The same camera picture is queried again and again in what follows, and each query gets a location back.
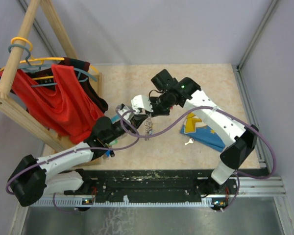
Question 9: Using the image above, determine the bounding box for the yellow clothes hanger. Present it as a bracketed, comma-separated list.
[1, 36, 100, 80]

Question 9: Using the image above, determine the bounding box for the red shirt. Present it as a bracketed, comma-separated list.
[12, 64, 104, 144]

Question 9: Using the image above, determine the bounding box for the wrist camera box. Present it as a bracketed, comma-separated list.
[118, 104, 134, 120]
[131, 95, 153, 114]

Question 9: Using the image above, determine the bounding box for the teal clothes hanger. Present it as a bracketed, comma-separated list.
[12, 47, 98, 88]

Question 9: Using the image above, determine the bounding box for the key tag bunch on blue disc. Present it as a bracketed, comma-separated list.
[103, 140, 118, 159]

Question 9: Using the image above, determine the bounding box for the yellow blue cartoon cloth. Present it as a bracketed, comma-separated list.
[180, 113, 225, 152]

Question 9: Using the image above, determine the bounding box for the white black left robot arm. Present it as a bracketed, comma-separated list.
[6, 113, 148, 207]

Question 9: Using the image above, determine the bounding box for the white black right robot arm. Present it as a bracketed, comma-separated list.
[150, 69, 258, 194]

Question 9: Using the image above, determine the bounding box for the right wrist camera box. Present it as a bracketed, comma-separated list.
[131, 95, 153, 114]

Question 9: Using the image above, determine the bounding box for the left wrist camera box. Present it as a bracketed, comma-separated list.
[118, 104, 134, 120]

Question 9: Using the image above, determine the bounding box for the aluminium frame rail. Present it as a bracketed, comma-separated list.
[235, 0, 294, 235]

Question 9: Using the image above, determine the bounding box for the blue handled key ring disc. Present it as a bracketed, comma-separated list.
[111, 116, 120, 123]

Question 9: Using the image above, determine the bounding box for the loose silver key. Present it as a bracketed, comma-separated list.
[185, 138, 195, 145]

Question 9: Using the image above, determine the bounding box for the wooden clothes rack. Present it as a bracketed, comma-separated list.
[0, 0, 105, 167]

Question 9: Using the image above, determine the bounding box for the steel key ring disc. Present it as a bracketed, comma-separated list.
[144, 114, 153, 141]

